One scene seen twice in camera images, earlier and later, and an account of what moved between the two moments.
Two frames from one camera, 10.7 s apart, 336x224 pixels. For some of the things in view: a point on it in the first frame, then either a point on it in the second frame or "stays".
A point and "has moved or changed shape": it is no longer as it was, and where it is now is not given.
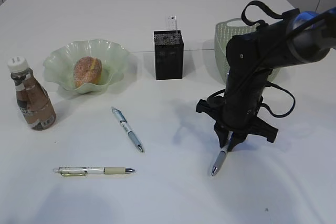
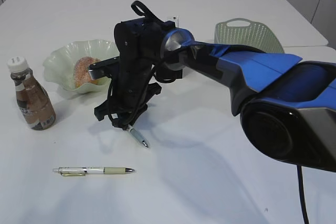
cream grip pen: (83, 171) stays
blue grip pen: (122, 119) has moved or changed shape
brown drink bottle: (33, 102) stays
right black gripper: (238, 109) to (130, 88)
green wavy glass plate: (60, 64) stays
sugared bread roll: (87, 70) stays
